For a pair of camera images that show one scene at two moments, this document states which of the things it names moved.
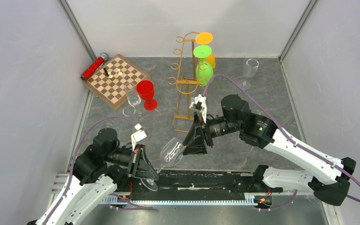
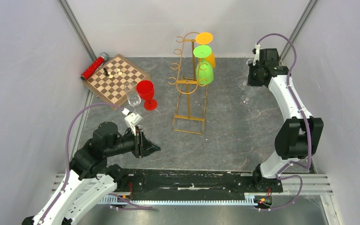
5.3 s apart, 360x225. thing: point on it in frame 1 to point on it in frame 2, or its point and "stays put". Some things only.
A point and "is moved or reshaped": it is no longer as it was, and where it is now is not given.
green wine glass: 204,71 stays put
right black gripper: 198,146 to 251,81
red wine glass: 145,89 stays put
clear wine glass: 133,99 stays put
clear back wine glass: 171,153 is moved or reshaped
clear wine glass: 249,70 stays put
